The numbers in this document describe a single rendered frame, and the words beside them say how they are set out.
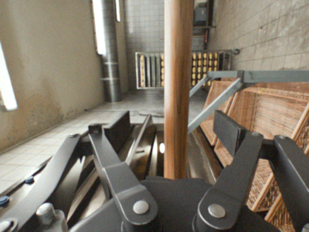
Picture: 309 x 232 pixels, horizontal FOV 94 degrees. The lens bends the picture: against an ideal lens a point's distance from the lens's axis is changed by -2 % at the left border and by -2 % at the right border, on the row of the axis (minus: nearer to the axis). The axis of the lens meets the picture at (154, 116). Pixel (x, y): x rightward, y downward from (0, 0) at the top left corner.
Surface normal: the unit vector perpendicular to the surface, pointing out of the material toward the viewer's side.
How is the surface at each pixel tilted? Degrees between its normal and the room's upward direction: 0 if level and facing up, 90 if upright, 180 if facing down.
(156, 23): 90
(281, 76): 90
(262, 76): 90
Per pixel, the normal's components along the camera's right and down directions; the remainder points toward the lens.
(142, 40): -0.09, 0.28
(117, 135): 1.00, 0.00
